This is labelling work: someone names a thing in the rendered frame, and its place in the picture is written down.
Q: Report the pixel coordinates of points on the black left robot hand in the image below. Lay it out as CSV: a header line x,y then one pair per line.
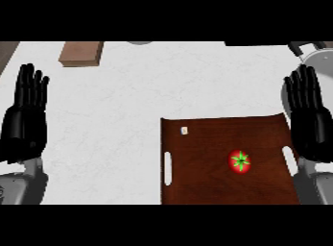
x,y
24,128

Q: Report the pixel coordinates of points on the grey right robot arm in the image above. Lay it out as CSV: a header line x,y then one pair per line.
x,y
320,185

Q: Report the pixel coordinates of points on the brown wooden block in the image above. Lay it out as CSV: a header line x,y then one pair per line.
x,y
81,53

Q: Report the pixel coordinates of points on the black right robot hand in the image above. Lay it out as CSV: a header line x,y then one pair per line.
x,y
314,128

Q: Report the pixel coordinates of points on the grey round object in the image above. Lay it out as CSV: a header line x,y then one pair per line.
x,y
138,42

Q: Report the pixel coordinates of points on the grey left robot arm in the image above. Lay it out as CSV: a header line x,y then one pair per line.
x,y
13,187

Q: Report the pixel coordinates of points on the brown wooden tray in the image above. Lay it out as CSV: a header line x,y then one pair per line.
x,y
225,160

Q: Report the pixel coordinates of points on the red tomato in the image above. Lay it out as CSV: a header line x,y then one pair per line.
x,y
239,162

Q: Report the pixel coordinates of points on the grey pot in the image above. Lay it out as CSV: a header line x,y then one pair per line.
x,y
332,80

